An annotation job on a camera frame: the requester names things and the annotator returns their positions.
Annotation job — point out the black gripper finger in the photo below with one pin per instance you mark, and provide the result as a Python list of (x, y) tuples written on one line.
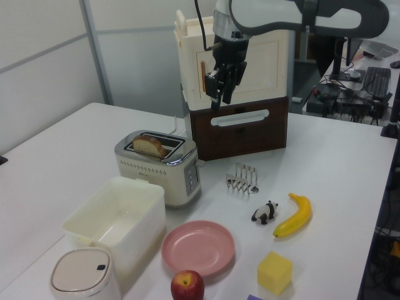
[(212, 86), (232, 81)]

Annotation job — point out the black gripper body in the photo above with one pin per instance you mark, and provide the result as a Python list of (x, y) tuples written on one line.
[(231, 51)]

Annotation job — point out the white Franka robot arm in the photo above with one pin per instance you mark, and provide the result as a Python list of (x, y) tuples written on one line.
[(265, 14)]

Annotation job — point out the cream two-slot toaster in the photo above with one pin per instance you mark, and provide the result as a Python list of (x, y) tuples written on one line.
[(147, 175)]

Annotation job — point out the cream toy cabinet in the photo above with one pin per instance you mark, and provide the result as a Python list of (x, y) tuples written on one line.
[(268, 68)]

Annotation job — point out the brown drawer box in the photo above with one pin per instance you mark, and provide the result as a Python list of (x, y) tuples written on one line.
[(250, 137)]

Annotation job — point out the bread slice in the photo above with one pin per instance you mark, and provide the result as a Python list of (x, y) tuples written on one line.
[(150, 144)]

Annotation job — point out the metal toast rack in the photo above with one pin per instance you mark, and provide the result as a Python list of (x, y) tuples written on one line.
[(242, 181)]

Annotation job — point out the black monitor stand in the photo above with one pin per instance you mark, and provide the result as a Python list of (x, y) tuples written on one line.
[(339, 59)]

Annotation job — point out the panda toy figure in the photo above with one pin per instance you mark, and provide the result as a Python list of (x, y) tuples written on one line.
[(264, 214)]

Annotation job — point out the black keyboard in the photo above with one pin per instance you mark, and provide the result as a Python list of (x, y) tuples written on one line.
[(376, 81)]

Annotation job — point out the grey laptop stand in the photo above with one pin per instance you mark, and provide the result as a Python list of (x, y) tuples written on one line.
[(379, 48)]

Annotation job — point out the yellow banana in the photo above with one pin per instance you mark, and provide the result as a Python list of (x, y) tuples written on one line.
[(297, 218)]

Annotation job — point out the white plastic storage bin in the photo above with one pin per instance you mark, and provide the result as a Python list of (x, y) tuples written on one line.
[(118, 215)]

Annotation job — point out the pink plate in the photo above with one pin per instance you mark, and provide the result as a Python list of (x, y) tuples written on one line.
[(198, 248)]

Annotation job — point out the computer mouse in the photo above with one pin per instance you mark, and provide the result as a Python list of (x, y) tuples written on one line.
[(395, 64)]

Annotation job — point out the black clamp pole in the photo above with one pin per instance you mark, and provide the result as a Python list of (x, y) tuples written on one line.
[(392, 125)]

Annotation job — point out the yellow foam cube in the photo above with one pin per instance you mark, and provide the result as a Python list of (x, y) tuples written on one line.
[(275, 273)]

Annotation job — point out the red apple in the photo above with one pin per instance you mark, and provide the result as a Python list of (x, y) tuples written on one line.
[(187, 286)]

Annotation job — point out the purple block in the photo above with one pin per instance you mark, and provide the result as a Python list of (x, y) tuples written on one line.
[(255, 297)]

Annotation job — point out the black object at table edge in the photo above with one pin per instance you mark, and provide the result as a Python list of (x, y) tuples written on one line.
[(2, 160)]

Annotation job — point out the small white lidded trash can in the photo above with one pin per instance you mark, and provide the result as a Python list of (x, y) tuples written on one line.
[(81, 275)]

